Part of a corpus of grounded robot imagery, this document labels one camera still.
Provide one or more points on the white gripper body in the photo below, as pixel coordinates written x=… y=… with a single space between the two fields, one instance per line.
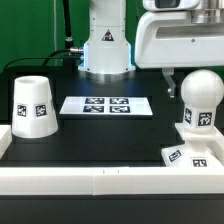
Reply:
x=171 y=40

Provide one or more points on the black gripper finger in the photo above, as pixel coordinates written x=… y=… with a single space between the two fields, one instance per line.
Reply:
x=168 y=73

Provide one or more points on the white lamp bulb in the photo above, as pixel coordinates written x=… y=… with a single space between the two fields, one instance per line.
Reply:
x=201 y=91

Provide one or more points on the white lamp base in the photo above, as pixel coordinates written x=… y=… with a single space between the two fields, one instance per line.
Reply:
x=196 y=151

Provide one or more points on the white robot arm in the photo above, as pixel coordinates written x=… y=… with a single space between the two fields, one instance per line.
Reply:
x=108 y=53

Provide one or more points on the white lamp shade cone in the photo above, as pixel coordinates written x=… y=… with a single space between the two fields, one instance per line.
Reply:
x=33 y=111

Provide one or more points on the white marker tag plate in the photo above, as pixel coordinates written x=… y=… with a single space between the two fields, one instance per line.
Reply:
x=86 y=105

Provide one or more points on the white right wall bar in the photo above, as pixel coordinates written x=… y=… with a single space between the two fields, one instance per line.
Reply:
x=218 y=148

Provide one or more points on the white wall bar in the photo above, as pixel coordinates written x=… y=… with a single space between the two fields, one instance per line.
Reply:
x=5 y=138
x=218 y=148
x=110 y=181

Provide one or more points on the white front wall bar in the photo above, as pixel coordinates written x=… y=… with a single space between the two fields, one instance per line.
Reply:
x=110 y=181

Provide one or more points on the white left wall bar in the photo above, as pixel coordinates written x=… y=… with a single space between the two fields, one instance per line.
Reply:
x=5 y=138

